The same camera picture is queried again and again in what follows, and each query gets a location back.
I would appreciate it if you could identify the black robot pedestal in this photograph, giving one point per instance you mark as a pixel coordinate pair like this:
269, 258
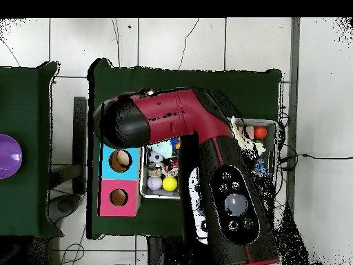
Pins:
157, 254

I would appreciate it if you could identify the cream cloth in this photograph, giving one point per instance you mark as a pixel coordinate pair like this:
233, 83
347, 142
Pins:
240, 130

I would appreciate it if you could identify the small white baseball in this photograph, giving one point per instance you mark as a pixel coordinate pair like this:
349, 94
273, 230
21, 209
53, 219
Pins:
154, 183

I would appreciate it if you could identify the mint cloth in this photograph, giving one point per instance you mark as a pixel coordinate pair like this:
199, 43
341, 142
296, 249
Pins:
164, 149

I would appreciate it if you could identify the yellow ball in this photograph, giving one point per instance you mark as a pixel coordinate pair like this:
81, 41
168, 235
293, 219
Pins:
169, 183

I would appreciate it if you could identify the shallow mesh bin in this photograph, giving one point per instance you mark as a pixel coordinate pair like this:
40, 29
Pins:
157, 195

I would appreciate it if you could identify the orange-red ball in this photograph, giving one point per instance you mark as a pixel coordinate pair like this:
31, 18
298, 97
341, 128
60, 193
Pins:
260, 132

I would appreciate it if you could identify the small wooden block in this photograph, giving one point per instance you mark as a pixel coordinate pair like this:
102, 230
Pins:
250, 132

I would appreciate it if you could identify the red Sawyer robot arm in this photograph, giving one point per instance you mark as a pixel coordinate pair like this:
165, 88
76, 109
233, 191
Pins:
171, 116

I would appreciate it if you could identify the small soccer ball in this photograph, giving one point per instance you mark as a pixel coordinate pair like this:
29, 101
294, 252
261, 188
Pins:
155, 157

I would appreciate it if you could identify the purple bowl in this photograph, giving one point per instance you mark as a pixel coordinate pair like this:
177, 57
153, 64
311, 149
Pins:
8, 157

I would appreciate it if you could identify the dark green table cloth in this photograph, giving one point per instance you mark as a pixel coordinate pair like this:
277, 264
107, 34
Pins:
24, 96
193, 80

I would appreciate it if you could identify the wooden box with three holes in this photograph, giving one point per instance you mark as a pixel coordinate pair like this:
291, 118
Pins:
135, 165

